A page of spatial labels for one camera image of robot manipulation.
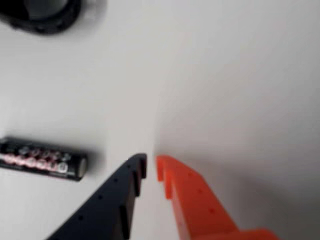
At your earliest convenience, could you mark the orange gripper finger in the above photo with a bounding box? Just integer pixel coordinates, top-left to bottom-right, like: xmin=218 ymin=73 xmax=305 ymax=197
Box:
xmin=155 ymin=155 xmax=281 ymax=240

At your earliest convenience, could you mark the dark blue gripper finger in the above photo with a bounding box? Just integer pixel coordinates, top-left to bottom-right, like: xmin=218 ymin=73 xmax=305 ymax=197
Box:
xmin=46 ymin=153 xmax=148 ymax=240

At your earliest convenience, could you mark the black AA battery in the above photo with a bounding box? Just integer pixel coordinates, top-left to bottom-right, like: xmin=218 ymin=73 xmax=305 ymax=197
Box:
xmin=0 ymin=136 xmax=89 ymax=182

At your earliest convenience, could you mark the black strap ring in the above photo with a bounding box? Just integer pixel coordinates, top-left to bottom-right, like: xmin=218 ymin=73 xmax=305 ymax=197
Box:
xmin=0 ymin=0 xmax=82 ymax=35

